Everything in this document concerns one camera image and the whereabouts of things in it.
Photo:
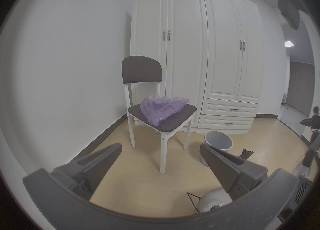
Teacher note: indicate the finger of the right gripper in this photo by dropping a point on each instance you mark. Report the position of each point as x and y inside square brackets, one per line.
[308, 122]

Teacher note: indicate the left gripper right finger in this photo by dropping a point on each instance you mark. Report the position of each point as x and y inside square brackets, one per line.
[235, 176]

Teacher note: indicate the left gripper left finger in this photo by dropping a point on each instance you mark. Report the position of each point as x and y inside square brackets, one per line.
[82, 174]

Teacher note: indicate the purple plastic bag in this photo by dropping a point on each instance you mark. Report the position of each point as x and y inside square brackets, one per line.
[160, 110]

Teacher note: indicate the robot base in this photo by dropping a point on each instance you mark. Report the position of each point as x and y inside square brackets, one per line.
[215, 199]

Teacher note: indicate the crumpled black plastic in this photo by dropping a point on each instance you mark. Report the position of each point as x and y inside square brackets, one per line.
[246, 154]

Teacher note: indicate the white trash bin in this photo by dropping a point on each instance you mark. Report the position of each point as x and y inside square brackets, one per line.
[220, 141]

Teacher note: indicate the grey curtain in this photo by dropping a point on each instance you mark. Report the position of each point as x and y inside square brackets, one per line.
[301, 86]

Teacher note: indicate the ceiling light panel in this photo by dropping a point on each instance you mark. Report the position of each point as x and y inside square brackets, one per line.
[289, 44]

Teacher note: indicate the white wardrobe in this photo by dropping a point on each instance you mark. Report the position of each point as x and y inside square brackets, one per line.
[220, 49]

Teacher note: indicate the white chair with grey cushions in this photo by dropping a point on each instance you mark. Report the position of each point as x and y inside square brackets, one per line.
[141, 70]

